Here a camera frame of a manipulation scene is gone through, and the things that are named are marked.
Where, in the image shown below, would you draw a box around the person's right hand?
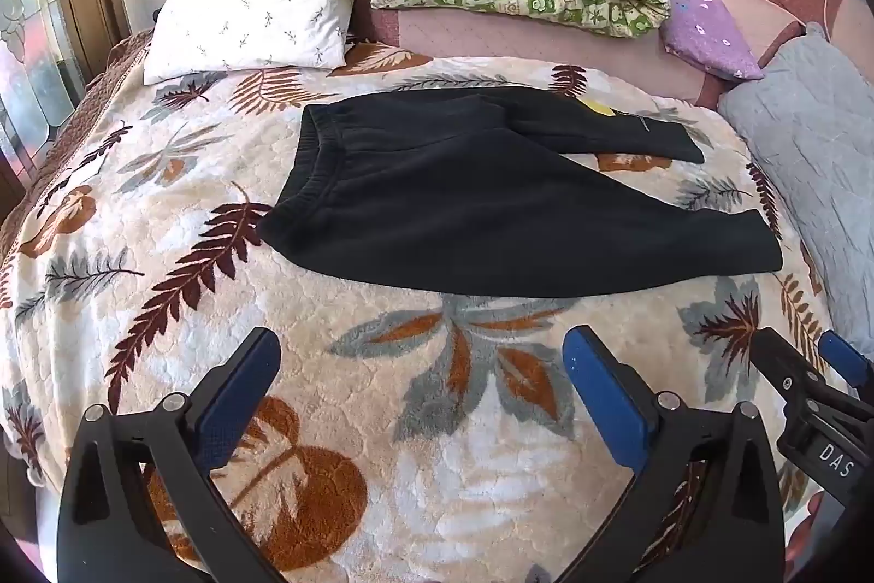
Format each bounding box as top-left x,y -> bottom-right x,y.
785,491 -> 844,570

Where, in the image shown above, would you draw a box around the purple dotted pillow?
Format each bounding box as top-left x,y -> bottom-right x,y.
659,0 -> 764,81

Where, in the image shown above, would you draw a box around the wooden framed glass door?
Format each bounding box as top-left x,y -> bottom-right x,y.
0,0 -> 131,215

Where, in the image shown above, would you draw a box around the pink bed sheet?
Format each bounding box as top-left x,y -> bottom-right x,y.
351,0 -> 824,109

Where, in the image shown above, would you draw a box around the black pants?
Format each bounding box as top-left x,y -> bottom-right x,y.
258,86 -> 783,298

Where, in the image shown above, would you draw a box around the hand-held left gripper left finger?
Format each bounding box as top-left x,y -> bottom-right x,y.
58,328 -> 288,583

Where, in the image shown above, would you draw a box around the grey quilted cushion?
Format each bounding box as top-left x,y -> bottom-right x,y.
717,21 -> 874,345

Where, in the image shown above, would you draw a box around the white sprig print pillow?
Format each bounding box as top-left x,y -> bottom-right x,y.
142,0 -> 363,85

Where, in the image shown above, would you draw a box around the leaf print fleece blanket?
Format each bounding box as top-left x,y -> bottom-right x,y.
0,42 -> 830,583

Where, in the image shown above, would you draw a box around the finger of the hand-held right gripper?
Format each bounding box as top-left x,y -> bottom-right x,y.
751,327 -> 827,413
819,330 -> 872,399

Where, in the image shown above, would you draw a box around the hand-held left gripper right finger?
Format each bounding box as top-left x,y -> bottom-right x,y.
560,327 -> 783,583

